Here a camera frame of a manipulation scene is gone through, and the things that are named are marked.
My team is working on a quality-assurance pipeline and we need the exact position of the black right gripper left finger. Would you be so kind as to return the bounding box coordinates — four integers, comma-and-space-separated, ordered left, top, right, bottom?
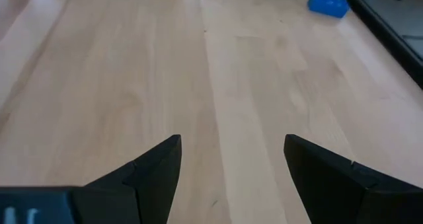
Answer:
0, 133, 183, 224

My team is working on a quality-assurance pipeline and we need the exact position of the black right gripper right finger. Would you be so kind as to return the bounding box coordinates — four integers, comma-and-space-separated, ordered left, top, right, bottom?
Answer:
283, 133, 423, 224

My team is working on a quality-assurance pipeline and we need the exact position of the blue toy block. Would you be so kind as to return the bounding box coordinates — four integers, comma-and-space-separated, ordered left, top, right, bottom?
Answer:
307, 0, 351, 19

